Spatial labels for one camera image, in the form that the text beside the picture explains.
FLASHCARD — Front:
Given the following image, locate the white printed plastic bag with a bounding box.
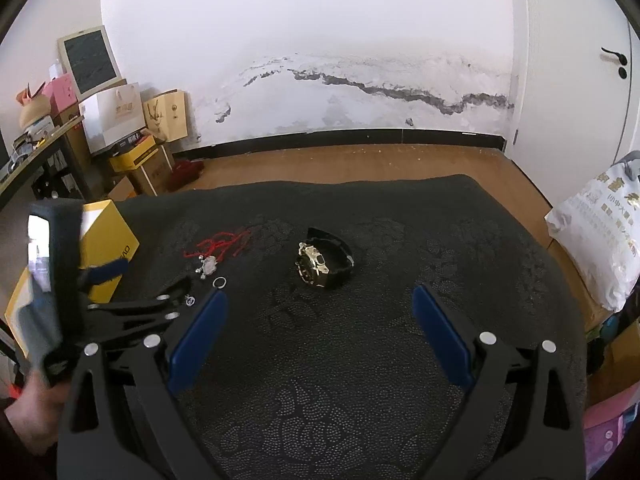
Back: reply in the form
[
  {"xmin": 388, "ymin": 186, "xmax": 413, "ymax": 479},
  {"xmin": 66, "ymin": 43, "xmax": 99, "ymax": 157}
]
[{"xmin": 544, "ymin": 150, "xmax": 640, "ymax": 314}]

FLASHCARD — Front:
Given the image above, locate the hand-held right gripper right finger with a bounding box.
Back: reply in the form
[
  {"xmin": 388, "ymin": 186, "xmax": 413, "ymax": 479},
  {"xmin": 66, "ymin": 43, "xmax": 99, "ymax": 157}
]
[{"xmin": 411, "ymin": 283, "xmax": 587, "ymax": 480}]

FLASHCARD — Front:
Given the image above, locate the yellow cardboard box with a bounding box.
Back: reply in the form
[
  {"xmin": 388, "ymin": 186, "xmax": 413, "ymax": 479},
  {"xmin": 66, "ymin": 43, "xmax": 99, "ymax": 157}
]
[{"xmin": 5, "ymin": 199, "xmax": 142, "ymax": 361}]

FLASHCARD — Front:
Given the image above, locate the tan gift bag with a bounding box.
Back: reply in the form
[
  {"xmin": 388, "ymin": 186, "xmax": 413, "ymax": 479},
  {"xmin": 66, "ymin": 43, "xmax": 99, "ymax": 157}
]
[{"xmin": 143, "ymin": 89, "xmax": 190, "ymax": 144}]

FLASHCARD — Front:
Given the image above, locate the yellow and black box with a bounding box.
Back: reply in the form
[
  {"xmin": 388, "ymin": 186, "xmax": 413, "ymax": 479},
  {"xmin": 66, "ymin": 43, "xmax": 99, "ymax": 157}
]
[{"xmin": 108, "ymin": 135, "xmax": 167, "ymax": 173}]

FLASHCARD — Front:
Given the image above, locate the brown cardboard carton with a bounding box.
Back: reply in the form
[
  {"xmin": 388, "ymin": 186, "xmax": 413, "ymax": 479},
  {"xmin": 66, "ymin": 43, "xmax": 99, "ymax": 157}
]
[{"xmin": 585, "ymin": 310, "xmax": 640, "ymax": 403}]

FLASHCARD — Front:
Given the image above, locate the cream framed dark board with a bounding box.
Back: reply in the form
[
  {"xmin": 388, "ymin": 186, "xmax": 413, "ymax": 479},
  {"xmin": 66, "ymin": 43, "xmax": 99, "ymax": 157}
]
[{"xmin": 57, "ymin": 25, "xmax": 124, "ymax": 104}]

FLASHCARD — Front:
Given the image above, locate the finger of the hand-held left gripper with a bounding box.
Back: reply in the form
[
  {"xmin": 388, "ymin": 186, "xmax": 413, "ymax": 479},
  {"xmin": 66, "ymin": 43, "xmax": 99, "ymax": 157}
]
[
  {"xmin": 79, "ymin": 259, "xmax": 129, "ymax": 291},
  {"xmin": 84, "ymin": 276, "xmax": 202, "ymax": 356}
]

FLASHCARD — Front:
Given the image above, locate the black door handle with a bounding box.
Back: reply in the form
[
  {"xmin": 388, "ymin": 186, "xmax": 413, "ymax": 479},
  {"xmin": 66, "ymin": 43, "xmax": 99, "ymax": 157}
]
[{"xmin": 601, "ymin": 47, "xmax": 631, "ymax": 80}]

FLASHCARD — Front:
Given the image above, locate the dark red cloth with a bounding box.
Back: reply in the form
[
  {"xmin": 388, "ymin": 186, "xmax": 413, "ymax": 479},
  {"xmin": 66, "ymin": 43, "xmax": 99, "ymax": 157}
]
[{"xmin": 167, "ymin": 159, "xmax": 205, "ymax": 192}]

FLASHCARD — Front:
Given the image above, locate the red cord silver pendant necklace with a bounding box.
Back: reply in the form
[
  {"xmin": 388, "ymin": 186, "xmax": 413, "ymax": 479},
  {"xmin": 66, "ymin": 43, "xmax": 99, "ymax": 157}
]
[{"xmin": 183, "ymin": 228, "xmax": 254, "ymax": 279}]

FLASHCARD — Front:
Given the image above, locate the white gift bag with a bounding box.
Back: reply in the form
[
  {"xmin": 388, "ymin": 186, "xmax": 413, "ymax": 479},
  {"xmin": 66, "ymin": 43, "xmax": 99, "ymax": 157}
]
[{"xmin": 79, "ymin": 82, "xmax": 148, "ymax": 156}]

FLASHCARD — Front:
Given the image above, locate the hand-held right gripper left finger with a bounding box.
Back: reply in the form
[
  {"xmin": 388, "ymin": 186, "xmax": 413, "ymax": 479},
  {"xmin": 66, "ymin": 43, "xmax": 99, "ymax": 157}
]
[{"xmin": 56, "ymin": 290, "xmax": 229, "ymax": 480}]

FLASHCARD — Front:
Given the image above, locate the person's left hand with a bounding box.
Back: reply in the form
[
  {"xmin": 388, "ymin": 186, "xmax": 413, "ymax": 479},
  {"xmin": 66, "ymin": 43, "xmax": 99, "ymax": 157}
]
[{"xmin": 4, "ymin": 374, "xmax": 68, "ymax": 457}]

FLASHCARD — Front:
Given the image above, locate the white door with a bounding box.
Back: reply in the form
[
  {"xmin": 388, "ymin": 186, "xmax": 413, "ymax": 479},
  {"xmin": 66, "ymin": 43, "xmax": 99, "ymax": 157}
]
[{"xmin": 511, "ymin": 0, "xmax": 640, "ymax": 211}]

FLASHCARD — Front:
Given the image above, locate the pink printed box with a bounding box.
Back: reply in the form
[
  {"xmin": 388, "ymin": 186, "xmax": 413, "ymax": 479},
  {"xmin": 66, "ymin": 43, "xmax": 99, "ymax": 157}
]
[{"xmin": 582, "ymin": 389, "xmax": 640, "ymax": 480}]

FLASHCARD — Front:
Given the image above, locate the dark patterned blanket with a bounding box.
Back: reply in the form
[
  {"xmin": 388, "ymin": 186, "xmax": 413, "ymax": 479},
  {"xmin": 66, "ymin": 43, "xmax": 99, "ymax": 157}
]
[{"xmin": 107, "ymin": 174, "xmax": 590, "ymax": 480}]

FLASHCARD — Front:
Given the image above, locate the brown cardboard box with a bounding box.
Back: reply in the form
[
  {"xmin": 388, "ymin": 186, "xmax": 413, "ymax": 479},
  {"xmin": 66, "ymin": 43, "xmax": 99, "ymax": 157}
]
[{"xmin": 128, "ymin": 148, "xmax": 176, "ymax": 197}]

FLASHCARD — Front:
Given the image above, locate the black and gold wristwatch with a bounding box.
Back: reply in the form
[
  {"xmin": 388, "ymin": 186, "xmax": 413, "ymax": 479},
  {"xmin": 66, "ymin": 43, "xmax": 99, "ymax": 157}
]
[{"xmin": 294, "ymin": 227, "xmax": 357, "ymax": 291}]

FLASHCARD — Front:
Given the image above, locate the black desk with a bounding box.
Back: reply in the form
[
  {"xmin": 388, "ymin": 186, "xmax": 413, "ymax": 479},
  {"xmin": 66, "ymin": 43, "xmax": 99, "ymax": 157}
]
[{"xmin": 0, "ymin": 119, "xmax": 92, "ymax": 212}]

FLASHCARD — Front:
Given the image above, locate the tan round basket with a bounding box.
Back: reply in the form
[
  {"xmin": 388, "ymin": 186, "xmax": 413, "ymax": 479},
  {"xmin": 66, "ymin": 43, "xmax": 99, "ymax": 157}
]
[{"xmin": 19, "ymin": 95, "xmax": 52, "ymax": 130}]

